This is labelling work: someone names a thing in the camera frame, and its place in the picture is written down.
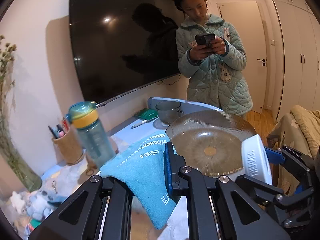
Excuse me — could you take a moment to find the green notebook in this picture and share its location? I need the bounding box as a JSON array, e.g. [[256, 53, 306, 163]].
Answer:
[[135, 108, 158, 122]]

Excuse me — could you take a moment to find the beige blanket on chair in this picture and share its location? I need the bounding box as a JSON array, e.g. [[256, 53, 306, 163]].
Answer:
[[266, 104, 320, 196]]

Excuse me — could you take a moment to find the blue plush koala toy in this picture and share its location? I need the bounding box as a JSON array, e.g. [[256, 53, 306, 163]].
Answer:
[[25, 190, 67, 221]]

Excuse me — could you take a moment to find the white wardrobe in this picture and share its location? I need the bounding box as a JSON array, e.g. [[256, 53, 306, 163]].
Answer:
[[265, 0, 319, 120]]

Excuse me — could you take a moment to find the burlap pen holder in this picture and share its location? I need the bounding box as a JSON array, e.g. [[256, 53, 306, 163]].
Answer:
[[52, 129, 84, 166]]

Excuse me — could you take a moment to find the black smartphone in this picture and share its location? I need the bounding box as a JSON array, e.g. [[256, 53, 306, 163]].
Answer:
[[195, 33, 215, 48]]

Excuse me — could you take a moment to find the teal water bottle yellow lid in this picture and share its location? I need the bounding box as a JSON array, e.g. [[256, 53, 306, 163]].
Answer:
[[66, 101, 116, 168]]

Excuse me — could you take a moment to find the wall mounted black television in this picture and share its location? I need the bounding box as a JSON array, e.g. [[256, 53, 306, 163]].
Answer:
[[69, 0, 184, 103]]

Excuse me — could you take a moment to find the small brown leather bag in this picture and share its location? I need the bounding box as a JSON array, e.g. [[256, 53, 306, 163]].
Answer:
[[85, 137, 119, 176]]

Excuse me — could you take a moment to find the girl in green pyjamas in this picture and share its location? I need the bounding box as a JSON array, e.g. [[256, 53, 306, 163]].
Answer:
[[174, 0, 253, 118]]

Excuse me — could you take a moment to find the teal drawstring cloth pouch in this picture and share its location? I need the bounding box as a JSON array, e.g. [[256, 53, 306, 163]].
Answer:
[[99, 130, 180, 230]]

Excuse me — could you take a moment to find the grey glass mug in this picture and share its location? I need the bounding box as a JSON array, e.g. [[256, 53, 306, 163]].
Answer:
[[156, 100, 184, 125]]

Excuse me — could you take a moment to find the glass vase with flowers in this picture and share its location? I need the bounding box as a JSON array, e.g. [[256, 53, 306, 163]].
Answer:
[[0, 35, 43, 193]]

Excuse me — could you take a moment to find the amber glass plate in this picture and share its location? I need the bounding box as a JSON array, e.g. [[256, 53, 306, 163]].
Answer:
[[166, 110, 256, 177]]

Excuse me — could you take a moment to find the white fluffy plush toy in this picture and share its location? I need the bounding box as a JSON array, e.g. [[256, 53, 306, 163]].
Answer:
[[10, 191, 28, 215]]

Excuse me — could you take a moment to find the white interior door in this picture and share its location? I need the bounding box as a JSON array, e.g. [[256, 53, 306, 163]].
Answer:
[[217, 1, 267, 114]]

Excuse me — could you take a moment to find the teal slime plastic bag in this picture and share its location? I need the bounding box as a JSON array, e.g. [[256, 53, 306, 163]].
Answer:
[[24, 219, 41, 235]]

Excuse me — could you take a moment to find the white pen on table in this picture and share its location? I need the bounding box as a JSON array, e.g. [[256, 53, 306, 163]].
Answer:
[[131, 117, 158, 129]]

